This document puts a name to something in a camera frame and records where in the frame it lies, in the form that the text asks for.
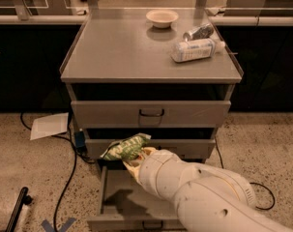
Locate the green jalapeno chip bag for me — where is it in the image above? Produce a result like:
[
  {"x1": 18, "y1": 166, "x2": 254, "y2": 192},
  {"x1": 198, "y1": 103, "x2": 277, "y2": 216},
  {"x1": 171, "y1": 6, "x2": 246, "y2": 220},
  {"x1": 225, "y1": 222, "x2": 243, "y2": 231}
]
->
[{"x1": 100, "y1": 133, "x2": 151, "y2": 160}]

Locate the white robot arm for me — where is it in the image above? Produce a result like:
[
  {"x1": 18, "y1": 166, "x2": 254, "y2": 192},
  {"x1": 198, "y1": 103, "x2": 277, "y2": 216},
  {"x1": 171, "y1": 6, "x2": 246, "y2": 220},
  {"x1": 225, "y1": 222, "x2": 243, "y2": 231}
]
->
[{"x1": 124, "y1": 147, "x2": 293, "y2": 232}]

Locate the grey top drawer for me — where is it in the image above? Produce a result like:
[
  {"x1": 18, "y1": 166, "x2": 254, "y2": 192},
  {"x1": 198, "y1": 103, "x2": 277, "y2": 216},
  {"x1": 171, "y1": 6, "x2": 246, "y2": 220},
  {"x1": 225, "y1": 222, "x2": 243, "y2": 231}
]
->
[{"x1": 72, "y1": 101, "x2": 231, "y2": 129}]

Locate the grey drawer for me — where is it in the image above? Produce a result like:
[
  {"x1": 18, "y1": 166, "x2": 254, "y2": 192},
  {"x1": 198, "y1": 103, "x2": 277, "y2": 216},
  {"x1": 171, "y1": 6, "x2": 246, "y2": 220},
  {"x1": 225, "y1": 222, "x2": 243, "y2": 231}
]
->
[
  {"x1": 85, "y1": 139, "x2": 215, "y2": 160},
  {"x1": 87, "y1": 166, "x2": 184, "y2": 232},
  {"x1": 72, "y1": 101, "x2": 231, "y2": 129}
]

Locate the grey bottom drawer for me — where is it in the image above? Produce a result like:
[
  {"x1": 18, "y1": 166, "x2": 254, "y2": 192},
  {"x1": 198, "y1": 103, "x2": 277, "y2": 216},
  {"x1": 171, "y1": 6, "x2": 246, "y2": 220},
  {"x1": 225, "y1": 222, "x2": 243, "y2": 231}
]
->
[{"x1": 87, "y1": 166, "x2": 184, "y2": 232}]

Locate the grey middle drawer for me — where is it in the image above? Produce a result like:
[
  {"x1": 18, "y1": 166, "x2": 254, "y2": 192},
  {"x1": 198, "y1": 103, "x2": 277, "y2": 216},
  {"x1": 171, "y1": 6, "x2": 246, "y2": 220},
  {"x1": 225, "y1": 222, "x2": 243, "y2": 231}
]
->
[{"x1": 85, "y1": 139, "x2": 215, "y2": 160}]

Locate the grey drawer cabinet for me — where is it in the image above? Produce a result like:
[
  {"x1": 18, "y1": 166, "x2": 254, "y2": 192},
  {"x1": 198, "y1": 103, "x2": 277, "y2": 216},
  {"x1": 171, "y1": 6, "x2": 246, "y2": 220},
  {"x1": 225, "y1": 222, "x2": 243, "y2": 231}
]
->
[{"x1": 59, "y1": 7, "x2": 245, "y2": 232}]

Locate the dark lab counter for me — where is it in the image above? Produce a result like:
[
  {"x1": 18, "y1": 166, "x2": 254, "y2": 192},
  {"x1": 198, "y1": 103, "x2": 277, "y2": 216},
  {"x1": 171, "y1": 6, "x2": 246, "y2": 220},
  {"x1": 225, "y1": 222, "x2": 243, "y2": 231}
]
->
[{"x1": 0, "y1": 24, "x2": 293, "y2": 112}]

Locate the blue power adapter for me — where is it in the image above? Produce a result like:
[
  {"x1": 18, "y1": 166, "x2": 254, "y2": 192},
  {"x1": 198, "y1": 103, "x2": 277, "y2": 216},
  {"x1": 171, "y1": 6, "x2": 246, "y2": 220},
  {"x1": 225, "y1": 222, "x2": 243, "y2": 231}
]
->
[{"x1": 74, "y1": 130, "x2": 86, "y2": 152}]

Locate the white paper sheet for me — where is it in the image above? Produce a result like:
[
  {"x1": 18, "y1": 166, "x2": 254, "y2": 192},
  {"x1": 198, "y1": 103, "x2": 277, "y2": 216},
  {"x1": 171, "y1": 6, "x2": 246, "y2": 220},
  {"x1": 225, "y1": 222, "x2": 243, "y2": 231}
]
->
[{"x1": 30, "y1": 112, "x2": 69, "y2": 140}]

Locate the blue tape cross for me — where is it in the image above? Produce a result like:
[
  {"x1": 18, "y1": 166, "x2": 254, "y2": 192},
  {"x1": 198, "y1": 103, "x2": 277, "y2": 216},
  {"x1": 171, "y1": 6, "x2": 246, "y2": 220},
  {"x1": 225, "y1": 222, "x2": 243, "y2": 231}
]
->
[{"x1": 40, "y1": 217, "x2": 77, "y2": 232}]

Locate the white lying bottle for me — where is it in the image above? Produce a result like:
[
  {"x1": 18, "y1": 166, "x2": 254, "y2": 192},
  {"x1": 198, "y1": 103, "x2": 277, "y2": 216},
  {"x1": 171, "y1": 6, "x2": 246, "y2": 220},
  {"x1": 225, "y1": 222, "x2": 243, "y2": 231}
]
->
[{"x1": 171, "y1": 38, "x2": 225, "y2": 63}]

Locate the black bar object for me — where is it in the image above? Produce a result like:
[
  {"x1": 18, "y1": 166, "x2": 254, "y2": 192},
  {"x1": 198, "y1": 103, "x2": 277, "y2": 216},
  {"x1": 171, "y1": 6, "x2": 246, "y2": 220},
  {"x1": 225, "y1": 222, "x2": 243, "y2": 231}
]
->
[{"x1": 5, "y1": 187, "x2": 33, "y2": 232}]

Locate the beige paper bowl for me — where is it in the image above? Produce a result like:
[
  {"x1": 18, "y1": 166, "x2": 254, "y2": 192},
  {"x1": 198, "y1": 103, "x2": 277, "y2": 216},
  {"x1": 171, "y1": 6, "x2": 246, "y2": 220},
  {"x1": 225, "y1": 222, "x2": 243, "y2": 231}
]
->
[{"x1": 146, "y1": 9, "x2": 179, "y2": 29}]

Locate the dark metallic can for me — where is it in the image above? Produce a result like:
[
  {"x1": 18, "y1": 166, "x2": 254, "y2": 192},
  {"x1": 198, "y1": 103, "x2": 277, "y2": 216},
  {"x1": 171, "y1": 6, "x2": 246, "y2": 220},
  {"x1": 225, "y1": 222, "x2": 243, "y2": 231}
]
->
[{"x1": 183, "y1": 23, "x2": 214, "y2": 42}]

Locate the black floor cable right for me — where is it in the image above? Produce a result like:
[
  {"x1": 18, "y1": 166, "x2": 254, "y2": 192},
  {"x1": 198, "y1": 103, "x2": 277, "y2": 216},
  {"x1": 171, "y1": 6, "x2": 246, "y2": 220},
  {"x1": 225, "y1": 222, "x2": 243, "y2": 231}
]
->
[{"x1": 214, "y1": 138, "x2": 277, "y2": 211}]

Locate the black floor cable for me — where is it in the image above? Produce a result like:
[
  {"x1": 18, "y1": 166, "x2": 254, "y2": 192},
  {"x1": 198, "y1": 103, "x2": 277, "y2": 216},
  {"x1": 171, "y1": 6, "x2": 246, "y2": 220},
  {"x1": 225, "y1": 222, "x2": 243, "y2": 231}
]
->
[
  {"x1": 214, "y1": 138, "x2": 277, "y2": 211},
  {"x1": 19, "y1": 111, "x2": 96, "y2": 232}
]

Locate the black floor cable left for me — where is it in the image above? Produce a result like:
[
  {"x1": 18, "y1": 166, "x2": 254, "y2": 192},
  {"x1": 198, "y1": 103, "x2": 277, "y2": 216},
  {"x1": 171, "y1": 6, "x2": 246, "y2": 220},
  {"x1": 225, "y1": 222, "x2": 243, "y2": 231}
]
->
[{"x1": 19, "y1": 111, "x2": 96, "y2": 232}]

